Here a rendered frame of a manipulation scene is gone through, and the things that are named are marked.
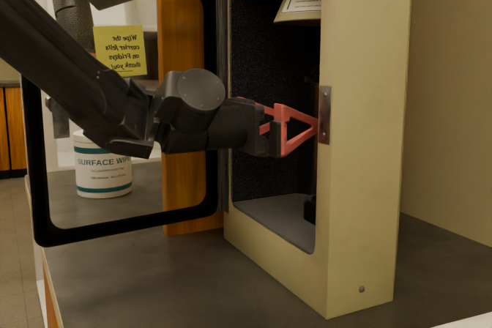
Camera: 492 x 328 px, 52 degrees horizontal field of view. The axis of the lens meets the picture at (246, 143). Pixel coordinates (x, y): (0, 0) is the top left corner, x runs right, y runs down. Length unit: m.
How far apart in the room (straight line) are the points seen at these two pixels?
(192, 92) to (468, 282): 0.50
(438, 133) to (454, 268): 0.31
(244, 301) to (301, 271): 0.09
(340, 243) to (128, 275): 0.34
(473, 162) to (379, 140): 0.40
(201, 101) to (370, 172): 0.23
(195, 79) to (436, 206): 0.66
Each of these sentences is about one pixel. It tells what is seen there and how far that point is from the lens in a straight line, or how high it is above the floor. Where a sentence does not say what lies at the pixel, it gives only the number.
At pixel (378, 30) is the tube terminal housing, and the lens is 0.63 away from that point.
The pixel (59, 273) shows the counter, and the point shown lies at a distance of 0.84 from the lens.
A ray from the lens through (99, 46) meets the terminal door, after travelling 0.78.
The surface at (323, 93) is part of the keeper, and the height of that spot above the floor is 1.23.
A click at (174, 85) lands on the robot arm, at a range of 0.56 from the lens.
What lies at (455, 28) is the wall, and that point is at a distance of 1.04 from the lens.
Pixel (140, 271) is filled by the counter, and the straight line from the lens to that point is 0.82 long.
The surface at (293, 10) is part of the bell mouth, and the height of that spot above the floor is 1.33.
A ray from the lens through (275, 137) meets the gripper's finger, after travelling 0.63.
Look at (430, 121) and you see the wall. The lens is 1.08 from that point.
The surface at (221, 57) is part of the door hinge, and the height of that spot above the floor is 1.27.
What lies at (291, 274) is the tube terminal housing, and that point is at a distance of 0.73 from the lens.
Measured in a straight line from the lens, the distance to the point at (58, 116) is 0.75.
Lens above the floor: 1.27
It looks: 10 degrees down
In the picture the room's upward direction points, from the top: straight up
